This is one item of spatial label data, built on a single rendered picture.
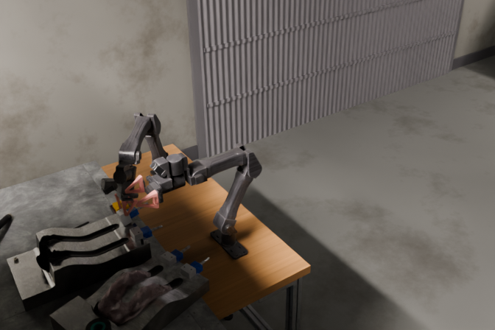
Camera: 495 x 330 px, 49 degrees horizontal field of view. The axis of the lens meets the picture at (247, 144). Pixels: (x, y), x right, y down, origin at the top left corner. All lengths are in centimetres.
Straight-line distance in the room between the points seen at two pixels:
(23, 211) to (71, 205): 21
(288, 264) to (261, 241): 18
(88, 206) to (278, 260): 95
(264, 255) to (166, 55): 209
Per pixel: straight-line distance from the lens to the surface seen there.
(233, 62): 424
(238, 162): 211
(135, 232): 227
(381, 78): 547
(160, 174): 195
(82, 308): 202
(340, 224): 376
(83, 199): 272
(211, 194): 263
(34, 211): 272
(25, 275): 229
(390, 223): 383
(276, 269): 222
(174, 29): 396
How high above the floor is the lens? 231
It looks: 30 degrees down
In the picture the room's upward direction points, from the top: 1 degrees counter-clockwise
